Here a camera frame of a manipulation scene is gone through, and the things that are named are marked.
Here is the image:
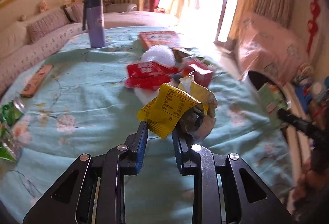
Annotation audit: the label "red children's book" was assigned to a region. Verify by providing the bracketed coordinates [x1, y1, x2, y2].
[138, 31, 180, 51]

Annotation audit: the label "striped pink cushion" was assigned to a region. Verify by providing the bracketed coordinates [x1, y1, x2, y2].
[65, 3, 84, 23]
[26, 8, 70, 43]

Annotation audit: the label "yellow snack wrapper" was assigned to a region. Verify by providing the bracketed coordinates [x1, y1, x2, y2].
[137, 76, 218, 142]

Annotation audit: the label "black round trash bin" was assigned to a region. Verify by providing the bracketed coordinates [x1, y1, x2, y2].
[245, 70, 291, 110]

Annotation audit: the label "green crushed can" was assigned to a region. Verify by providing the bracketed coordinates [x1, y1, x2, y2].
[1, 97, 25, 162]

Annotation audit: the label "green drink carton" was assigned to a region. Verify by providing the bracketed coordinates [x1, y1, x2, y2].
[256, 86, 287, 129]

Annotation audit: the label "pink heart-print covered furniture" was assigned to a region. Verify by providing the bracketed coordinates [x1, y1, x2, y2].
[236, 12, 309, 85]

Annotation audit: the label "light blue floral tablecloth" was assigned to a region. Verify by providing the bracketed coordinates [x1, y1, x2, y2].
[1, 27, 294, 223]

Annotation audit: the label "purple travel mug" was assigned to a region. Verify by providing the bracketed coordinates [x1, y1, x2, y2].
[82, 0, 105, 48]

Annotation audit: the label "red snack packet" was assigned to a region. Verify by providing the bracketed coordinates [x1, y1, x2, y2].
[125, 61, 179, 91]

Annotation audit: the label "long pink covered sofa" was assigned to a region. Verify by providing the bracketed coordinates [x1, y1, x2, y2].
[1, 7, 178, 94]

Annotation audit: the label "red heart wall decoration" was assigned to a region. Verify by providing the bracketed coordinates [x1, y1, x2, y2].
[307, 0, 321, 57]

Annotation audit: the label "small plush teddy toy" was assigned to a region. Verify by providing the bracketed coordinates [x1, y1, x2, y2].
[38, 0, 49, 13]

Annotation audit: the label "white bristle brush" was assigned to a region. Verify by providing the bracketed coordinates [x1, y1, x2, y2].
[140, 45, 176, 67]

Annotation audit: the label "red white 1928 carton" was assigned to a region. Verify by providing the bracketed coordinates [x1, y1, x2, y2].
[181, 57, 214, 88]

